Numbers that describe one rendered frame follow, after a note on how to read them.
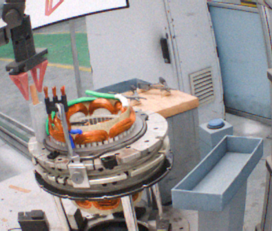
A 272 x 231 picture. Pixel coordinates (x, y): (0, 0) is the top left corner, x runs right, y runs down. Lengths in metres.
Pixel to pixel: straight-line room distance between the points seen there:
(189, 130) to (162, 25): 2.03
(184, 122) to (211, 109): 2.36
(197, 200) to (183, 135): 0.49
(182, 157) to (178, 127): 0.09
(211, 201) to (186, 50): 2.62
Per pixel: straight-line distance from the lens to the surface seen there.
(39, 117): 1.09
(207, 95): 3.60
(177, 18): 3.35
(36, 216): 1.32
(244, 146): 1.06
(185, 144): 1.35
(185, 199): 0.88
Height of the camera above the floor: 1.49
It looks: 20 degrees down
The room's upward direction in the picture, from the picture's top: 8 degrees counter-clockwise
